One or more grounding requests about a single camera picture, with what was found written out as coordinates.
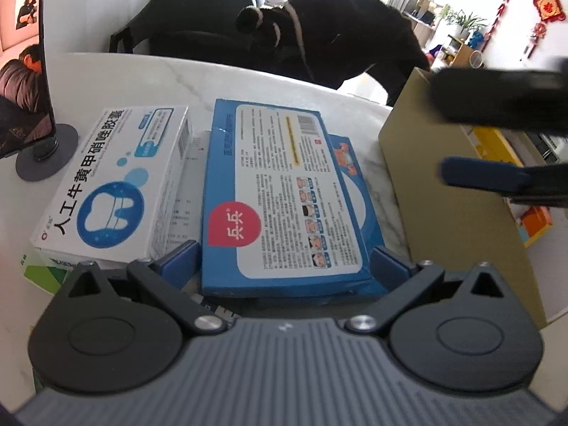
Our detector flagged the blue face mask box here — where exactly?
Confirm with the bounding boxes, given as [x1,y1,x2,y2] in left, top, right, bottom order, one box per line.
[328,133,388,276]
[200,98,389,299]

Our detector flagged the long white box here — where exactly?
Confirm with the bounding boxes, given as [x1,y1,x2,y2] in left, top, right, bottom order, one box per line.
[169,131,210,255]

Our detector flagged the round grey phone stand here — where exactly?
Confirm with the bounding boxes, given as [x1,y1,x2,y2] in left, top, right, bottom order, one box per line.
[15,124,80,183]

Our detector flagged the red knot ornament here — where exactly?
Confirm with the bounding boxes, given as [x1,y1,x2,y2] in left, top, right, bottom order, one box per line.
[532,0,567,23]

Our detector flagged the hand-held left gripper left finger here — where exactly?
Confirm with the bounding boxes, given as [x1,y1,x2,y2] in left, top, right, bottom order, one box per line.
[60,240,225,334]

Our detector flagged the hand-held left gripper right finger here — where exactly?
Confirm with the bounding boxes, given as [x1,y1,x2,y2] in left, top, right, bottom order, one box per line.
[346,246,511,333]

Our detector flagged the potted plant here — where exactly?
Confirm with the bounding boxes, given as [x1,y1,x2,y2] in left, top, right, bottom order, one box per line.
[437,4,487,41]

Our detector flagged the black plush toy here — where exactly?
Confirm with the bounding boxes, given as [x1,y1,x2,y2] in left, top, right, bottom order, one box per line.
[236,0,431,107]

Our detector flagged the red firecracker string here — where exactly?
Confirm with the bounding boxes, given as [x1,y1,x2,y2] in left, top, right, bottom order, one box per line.
[486,0,523,41]

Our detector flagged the tan cardboard box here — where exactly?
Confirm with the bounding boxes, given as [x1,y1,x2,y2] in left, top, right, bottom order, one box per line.
[378,67,547,330]

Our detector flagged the white medicine box blue print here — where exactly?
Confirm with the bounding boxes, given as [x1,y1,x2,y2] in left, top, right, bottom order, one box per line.
[30,105,194,268]

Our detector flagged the wooden shelf unit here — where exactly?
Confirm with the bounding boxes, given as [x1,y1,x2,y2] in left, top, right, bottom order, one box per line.
[444,35,471,70]

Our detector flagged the green and white medicine box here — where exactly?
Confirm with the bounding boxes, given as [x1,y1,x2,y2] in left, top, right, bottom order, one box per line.
[20,248,74,294]

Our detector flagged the smartphone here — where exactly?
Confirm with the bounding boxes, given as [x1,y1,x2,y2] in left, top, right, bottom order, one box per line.
[0,0,59,161]

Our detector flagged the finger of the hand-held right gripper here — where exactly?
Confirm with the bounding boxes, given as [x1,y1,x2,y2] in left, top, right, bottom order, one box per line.
[438,156,568,208]
[430,66,568,136]

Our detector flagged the white marble desktop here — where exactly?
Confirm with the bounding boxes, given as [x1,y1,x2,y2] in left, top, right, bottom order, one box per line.
[0,52,566,409]

